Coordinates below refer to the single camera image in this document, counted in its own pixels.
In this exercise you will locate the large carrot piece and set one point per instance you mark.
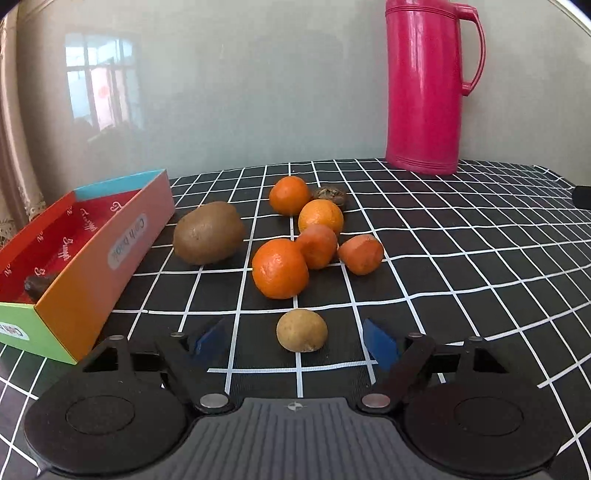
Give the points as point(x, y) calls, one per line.
point(361, 254)

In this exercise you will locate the yellow-orange tangerine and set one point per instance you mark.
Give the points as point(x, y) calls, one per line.
point(321, 212)

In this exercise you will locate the pink thermos jug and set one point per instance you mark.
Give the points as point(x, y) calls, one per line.
point(426, 84)

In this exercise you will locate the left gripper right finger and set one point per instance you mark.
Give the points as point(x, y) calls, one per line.
point(407, 371)

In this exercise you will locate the small carrot piece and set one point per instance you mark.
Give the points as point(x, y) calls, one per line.
point(318, 244)

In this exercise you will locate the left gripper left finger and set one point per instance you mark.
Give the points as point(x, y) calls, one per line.
point(188, 357)

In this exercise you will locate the orange tangerine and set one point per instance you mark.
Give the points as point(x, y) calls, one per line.
point(279, 269)
point(289, 195)

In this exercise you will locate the beige lace curtain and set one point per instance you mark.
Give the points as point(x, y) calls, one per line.
point(21, 197)

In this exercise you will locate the brown kiwi fruit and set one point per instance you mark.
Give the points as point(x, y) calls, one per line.
point(208, 234)

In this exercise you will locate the colourful cardboard box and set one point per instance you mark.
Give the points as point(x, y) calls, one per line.
point(94, 237)

